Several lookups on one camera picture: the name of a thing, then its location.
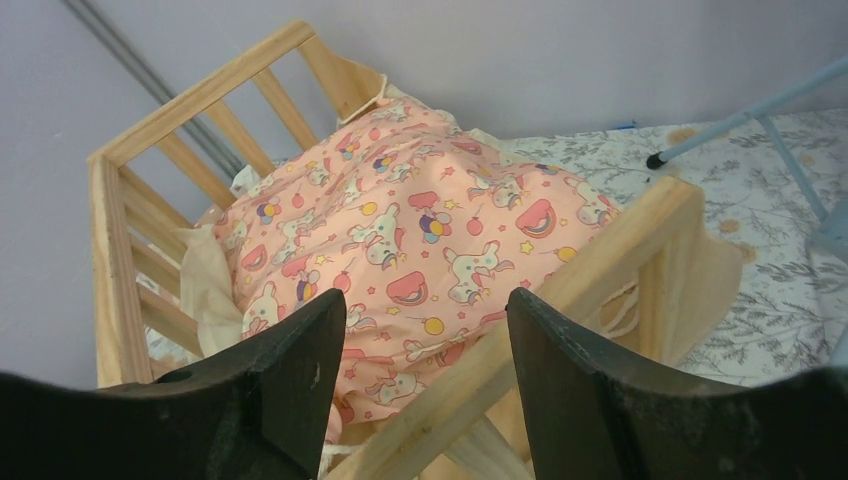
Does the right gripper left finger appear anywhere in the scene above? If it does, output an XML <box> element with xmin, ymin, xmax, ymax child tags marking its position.
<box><xmin>1</xmin><ymin>289</ymin><xmax>346</xmax><ymax>479</ymax></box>

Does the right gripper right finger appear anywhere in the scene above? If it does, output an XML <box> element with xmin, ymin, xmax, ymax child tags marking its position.
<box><xmin>506</xmin><ymin>288</ymin><xmax>847</xmax><ymax>479</ymax></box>

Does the pink patterned bed cushion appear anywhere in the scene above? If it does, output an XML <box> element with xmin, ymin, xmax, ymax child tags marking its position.
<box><xmin>180</xmin><ymin>96</ymin><xmax>619</xmax><ymax>443</ymax></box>

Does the floral table mat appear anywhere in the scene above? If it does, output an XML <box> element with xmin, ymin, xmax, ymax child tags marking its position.
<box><xmin>145</xmin><ymin>106</ymin><xmax>848</xmax><ymax>386</ymax></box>

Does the black tripod stand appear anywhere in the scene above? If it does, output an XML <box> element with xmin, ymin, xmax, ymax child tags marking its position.
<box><xmin>646</xmin><ymin>56</ymin><xmax>847</xmax><ymax>261</ymax></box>

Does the grey diagonal pole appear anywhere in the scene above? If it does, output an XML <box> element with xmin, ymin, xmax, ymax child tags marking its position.
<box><xmin>61</xmin><ymin>0</ymin><xmax>246</xmax><ymax>179</ymax></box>

